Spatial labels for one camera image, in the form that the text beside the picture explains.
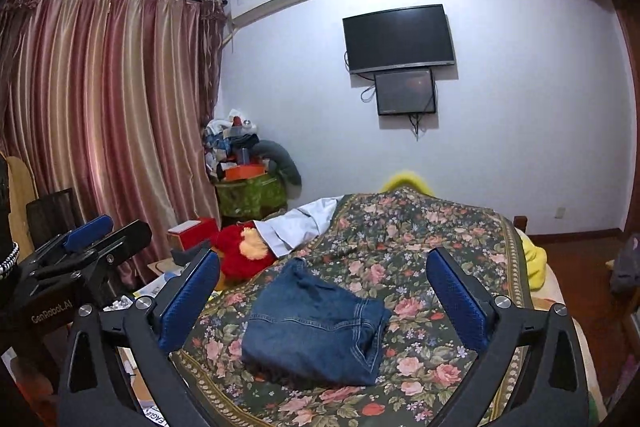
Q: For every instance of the floral green bedspread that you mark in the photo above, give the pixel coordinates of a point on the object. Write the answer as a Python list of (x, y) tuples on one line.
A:
[(375, 246)]

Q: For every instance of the pink striped curtain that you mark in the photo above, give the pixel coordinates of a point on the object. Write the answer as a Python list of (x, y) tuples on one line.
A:
[(110, 98)]

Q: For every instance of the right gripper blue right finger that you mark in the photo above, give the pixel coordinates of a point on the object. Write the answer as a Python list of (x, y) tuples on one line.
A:
[(536, 354)]

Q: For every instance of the small black wall monitor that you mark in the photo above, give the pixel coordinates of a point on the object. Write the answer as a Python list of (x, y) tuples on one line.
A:
[(405, 92)]

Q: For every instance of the wooden door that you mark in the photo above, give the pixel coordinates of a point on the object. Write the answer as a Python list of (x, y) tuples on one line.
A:
[(627, 13)]

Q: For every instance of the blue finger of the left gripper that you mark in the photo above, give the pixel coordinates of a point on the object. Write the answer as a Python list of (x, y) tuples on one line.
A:
[(89, 233), (121, 245)]

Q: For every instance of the black wall television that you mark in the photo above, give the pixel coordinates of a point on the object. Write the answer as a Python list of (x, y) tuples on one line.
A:
[(399, 38)]

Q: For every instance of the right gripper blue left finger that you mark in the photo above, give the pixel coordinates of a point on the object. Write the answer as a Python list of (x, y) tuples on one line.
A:
[(95, 389)]

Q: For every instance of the white shirt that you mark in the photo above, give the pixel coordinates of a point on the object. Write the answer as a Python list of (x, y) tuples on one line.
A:
[(297, 227)]

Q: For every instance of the red plush toy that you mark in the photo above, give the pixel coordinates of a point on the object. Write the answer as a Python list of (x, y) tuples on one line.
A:
[(243, 251)]

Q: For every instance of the grey backpack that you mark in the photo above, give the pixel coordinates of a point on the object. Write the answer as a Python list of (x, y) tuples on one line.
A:
[(626, 269)]

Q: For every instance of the red box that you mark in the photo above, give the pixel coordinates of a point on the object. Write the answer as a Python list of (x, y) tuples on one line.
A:
[(191, 233)]

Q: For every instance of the orange box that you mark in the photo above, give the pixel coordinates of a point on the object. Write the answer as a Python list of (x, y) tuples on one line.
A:
[(243, 172)]

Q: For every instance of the grey neck pillow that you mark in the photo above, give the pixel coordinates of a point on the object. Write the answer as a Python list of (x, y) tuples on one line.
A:
[(279, 161)]

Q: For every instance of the blue denim jacket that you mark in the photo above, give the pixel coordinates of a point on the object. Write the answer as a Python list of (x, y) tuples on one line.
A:
[(314, 332)]

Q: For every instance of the yellow blanket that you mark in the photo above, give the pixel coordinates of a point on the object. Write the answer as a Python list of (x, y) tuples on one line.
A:
[(535, 256)]

